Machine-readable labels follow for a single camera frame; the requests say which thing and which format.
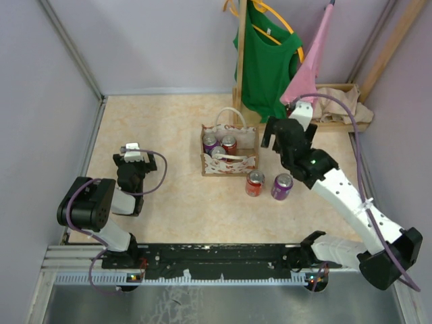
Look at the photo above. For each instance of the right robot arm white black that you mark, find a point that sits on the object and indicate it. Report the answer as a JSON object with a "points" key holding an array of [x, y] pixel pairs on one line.
{"points": [[386, 251]]}

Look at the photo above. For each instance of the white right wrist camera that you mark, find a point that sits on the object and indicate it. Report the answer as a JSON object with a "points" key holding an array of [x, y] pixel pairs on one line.
{"points": [[302, 112]]}

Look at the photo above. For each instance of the wooden clothes rack frame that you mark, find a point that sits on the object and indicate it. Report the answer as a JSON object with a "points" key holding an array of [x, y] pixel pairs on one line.
{"points": [[331, 104]]}

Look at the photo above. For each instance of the white slotted cable duct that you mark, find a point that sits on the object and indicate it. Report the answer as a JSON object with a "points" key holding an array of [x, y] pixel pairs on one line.
{"points": [[131, 279]]}

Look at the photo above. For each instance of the pink shirt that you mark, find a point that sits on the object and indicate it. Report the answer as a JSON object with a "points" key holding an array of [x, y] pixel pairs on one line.
{"points": [[304, 81]]}

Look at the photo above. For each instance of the leaning wooden beam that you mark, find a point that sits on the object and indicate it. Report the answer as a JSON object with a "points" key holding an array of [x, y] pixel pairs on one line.
{"points": [[399, 22]]}

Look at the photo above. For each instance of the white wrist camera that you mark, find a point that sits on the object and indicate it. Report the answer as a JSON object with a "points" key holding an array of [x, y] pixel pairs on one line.
{"points": [[132, 153], [302, 112]]}

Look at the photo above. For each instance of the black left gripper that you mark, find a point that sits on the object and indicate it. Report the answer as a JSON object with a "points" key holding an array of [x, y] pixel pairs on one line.
{"points": [[148, 166]]}

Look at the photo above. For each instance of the silver purple can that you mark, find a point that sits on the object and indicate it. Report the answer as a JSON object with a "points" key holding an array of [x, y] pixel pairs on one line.
{"points": [[282, 186]]}

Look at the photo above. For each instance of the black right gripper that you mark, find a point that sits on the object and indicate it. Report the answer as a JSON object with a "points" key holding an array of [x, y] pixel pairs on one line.
{"points": [[269, 131]]}

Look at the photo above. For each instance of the patterned canvas tote bag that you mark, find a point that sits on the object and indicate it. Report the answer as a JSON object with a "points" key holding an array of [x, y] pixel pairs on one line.
{"points": [[246, 158]]}

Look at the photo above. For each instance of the red soda can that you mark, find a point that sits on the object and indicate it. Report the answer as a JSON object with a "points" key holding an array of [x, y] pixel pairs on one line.
{"points": [[255, 181]]}

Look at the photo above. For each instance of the green tank top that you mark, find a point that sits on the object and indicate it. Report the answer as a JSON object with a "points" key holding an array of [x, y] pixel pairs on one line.
{"points": [[270, 63]]}

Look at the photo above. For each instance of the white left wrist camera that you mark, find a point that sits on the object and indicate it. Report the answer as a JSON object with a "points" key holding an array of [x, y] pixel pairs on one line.
{"points": [[132, 153]]}

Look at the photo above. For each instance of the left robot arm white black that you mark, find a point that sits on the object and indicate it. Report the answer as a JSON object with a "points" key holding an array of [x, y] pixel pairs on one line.
{"points": [[87, 206]]}

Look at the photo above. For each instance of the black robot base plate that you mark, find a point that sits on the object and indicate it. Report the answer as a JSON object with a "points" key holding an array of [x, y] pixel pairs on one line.
{"points": [[213, 261]]}

